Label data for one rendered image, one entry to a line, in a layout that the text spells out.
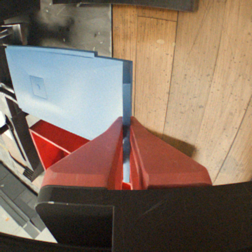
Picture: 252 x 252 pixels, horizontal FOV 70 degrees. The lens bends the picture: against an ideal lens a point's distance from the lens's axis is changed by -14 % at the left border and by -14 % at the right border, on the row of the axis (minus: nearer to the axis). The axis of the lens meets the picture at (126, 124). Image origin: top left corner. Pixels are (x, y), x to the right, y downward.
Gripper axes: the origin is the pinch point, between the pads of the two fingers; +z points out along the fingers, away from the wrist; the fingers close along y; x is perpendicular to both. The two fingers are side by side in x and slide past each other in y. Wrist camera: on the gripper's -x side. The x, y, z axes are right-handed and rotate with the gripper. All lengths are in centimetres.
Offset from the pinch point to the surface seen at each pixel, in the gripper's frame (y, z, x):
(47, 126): 12.5, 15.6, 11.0
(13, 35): 10.7, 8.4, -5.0
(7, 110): 17.0, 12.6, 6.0
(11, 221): 278, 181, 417
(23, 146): 18.6, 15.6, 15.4
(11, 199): 292, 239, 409
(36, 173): 18.6, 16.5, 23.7
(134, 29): -0.8, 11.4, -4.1
